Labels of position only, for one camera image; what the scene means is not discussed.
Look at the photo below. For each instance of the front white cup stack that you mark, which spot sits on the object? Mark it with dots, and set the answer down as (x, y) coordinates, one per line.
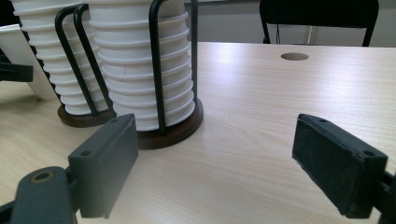
(174, 137)

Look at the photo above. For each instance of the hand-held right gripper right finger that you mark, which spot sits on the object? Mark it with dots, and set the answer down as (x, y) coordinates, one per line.
(336, 168)

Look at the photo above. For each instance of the stack of white paper cups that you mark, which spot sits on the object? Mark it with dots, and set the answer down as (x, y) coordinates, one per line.
(40, 40)
(130, 46)

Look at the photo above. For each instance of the black chair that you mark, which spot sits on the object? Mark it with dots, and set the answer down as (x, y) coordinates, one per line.
(311, 12)

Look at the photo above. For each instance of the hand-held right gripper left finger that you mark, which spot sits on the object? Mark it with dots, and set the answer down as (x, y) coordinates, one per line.
(102, 165)

